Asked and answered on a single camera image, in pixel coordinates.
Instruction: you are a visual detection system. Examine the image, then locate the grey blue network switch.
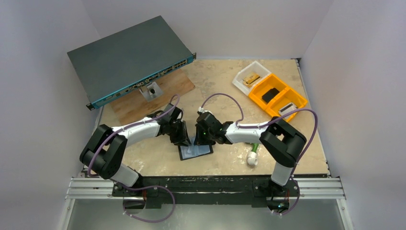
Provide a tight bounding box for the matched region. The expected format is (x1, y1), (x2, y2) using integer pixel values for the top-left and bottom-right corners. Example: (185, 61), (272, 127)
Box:
(67, 16), (196, 110)

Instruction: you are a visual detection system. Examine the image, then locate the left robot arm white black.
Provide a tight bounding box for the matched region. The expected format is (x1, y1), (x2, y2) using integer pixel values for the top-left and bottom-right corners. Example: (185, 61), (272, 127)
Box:
(79, 103), (191, 196)

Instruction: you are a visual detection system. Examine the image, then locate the green white pipe fitting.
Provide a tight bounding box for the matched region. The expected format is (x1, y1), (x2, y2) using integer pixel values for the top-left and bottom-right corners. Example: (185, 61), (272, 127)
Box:
(247, 143), (259, 166)

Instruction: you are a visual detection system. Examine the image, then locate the black card in yellow bin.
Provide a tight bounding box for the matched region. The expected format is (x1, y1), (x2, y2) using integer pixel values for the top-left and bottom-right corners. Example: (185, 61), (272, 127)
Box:
(261, 88), (280, 103)

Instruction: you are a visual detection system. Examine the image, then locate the gold striped card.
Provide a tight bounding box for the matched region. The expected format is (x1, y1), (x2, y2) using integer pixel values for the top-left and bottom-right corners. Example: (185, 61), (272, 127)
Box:
(242, 72), (261, 88)

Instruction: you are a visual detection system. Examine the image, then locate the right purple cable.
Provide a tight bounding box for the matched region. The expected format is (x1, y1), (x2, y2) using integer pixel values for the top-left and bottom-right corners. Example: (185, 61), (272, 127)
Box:
(200, 92), (319, 175)

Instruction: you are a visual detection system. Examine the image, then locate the gold card in white bin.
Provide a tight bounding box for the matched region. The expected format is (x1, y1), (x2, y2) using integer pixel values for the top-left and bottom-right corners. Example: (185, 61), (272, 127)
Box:
(242, 75), (261, 88)

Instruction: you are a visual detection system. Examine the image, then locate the small metal bracket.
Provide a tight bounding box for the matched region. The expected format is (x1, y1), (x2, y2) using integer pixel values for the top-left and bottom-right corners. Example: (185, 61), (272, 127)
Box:
(139, 81), (164, 102)

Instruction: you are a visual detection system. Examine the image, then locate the yellow plastic bin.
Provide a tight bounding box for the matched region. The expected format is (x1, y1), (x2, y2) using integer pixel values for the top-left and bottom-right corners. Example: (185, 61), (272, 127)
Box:
(248, 73), (308, 117)

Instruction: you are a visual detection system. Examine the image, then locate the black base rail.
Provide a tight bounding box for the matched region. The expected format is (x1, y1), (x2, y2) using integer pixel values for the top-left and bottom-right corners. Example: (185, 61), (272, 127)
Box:
(112, 175), (300, 211)

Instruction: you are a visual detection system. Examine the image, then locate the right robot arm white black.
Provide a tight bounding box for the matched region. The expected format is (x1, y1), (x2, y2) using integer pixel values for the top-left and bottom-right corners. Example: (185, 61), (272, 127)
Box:
(196, 112), (307, 195)

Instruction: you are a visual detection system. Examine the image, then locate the wooden board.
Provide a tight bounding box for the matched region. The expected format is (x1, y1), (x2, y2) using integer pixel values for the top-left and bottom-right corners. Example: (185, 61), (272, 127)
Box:
(109, 69), (195, 125)

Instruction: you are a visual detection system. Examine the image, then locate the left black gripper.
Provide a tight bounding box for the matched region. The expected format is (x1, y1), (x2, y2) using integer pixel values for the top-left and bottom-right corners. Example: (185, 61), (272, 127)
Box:
(167, 120), (191, 147)

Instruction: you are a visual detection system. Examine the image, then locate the silver card in yellow bin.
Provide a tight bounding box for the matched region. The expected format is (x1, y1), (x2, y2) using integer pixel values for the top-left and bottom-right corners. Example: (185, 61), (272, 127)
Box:
(279, 103), (297, 116)

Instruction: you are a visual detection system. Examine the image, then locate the black leather card holder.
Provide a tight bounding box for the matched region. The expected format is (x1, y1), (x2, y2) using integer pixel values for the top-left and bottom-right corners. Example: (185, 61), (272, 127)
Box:
(178, 145), (213, 161)

